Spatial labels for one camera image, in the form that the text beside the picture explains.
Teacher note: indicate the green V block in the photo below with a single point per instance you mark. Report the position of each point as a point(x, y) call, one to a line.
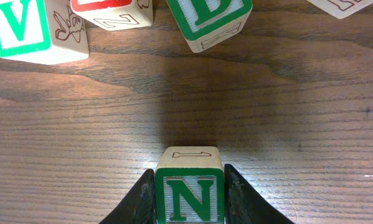
point(46, 32)

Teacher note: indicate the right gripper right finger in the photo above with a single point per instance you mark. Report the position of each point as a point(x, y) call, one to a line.
point(243, 204)

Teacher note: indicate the green B block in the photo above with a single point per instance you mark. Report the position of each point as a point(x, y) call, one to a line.
point(205, 23)

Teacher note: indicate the yellow O block lower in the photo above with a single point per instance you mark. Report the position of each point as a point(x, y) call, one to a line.
point(341, 8)

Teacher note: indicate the red I block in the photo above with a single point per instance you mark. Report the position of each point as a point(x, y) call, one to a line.
point(115, 14)

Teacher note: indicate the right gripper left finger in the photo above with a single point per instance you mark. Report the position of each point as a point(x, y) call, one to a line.
point(139, 204)

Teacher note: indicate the green N block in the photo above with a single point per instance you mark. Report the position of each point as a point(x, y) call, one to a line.
point(189, 184)

